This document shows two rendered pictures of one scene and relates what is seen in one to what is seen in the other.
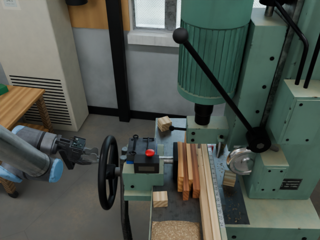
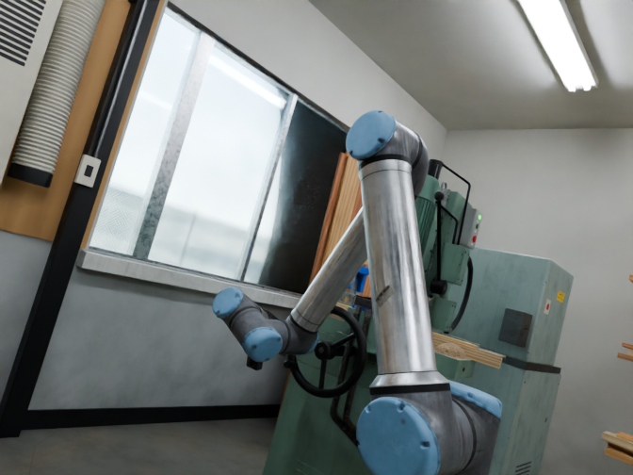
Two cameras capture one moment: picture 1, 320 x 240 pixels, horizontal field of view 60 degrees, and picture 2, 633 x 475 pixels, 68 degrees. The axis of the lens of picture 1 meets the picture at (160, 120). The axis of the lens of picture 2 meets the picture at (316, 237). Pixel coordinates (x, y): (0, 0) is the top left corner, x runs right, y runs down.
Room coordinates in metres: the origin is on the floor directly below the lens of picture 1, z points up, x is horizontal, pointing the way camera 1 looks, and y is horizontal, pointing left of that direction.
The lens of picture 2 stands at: (0.00, 1.55, 1.03)
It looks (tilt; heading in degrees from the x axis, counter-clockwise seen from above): 5 degrees up; 303
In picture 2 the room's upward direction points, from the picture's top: 16 degrees clockwise
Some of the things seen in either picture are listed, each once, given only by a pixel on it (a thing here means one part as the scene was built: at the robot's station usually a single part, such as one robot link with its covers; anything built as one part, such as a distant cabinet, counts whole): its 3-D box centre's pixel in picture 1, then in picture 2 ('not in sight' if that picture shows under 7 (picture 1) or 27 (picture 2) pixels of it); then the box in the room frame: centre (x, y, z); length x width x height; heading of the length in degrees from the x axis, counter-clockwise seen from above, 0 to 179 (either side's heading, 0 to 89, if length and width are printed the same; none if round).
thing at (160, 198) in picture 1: (160, 199); not in sight; (0.52, 0.00, 0.92); 0.04 x 0.04 x 0.03; 4
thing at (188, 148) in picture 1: (188, 157); not in sight; (0.69, -0.10, 0.93); 0.24 x 0.01 x 0.06; 179
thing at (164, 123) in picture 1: (164, 123); not in sight; (0.89, -0.02, 0.92); 0.05 x 0.04 x 0.04; 115
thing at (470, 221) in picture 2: not in sight; (468, 228); (0.57, -0.46, 1.40); 0.10 x 0.06 x 0.16; 89
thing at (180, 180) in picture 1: (179, 165); not in sight; (0.64, -0.07, 0.94); 0.16 x 0.02 x 0.08; 179
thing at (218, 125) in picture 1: (206, 131); not in sight; (0.72, -0.16, 1.03); 0.14 x 0.07 x 0.09; 89
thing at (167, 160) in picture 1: (166, 160); not in sight; (0.66, -0.02, 0.95); 0.09 x 0.07 x 0.09; 179
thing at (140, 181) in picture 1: (145, 166); (371, 326); (0.66, 0.05, 0.91); 0.15 x 0.14 x 0.09; 179
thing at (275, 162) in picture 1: (267, 168); (440, 313); (0.56, -0.32, 1.02); 0.09 x 0.07 x 0.12; 179
